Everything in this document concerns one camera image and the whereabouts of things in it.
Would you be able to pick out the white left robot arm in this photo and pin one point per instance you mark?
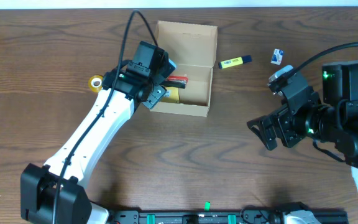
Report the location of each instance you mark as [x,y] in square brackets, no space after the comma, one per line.
[55,192]

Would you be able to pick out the yellow tape roll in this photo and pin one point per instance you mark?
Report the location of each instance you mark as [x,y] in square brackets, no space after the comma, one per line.
[95,83]

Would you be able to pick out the black mounting rail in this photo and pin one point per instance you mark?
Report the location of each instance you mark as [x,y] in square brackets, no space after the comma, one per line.
[287,213]

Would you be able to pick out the small white blue eraser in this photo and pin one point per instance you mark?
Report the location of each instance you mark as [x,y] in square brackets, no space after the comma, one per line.
[277,56]

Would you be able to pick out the yellow highlighter with blue cap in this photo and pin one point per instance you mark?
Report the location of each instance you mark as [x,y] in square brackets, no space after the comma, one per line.
[234,62]

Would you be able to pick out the open cardboard box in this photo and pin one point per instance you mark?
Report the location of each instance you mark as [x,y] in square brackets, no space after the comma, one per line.
[193,49]

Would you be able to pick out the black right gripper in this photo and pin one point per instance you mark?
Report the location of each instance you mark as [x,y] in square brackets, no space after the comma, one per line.
[279,125]

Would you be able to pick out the small green clip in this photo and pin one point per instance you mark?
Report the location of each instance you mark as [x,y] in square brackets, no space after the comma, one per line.
[207,206]

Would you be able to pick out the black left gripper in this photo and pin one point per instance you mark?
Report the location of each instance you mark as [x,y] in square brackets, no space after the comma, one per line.
[156,94]

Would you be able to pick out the yellow sticky note pad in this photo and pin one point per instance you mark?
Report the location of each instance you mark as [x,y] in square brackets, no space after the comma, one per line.
[171,95]

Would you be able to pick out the red black stapler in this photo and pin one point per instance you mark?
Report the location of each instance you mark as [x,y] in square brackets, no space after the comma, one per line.
[176,82]

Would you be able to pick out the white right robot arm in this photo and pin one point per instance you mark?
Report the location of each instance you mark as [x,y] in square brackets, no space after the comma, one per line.
[328,117]

